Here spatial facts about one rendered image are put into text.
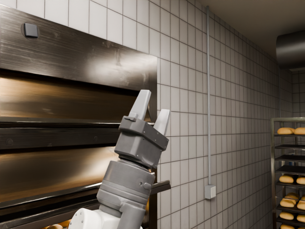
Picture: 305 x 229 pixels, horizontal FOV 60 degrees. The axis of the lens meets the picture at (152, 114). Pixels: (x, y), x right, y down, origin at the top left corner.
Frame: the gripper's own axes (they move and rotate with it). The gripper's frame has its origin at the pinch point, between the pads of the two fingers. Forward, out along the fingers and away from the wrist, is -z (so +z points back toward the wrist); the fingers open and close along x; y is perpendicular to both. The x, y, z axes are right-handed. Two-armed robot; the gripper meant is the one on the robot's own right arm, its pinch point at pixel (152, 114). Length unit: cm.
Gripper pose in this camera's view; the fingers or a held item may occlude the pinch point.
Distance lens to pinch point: 51.6
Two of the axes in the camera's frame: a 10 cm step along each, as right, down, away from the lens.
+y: -8.0, -0.9, 5.9
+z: -3.2, 9.0, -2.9
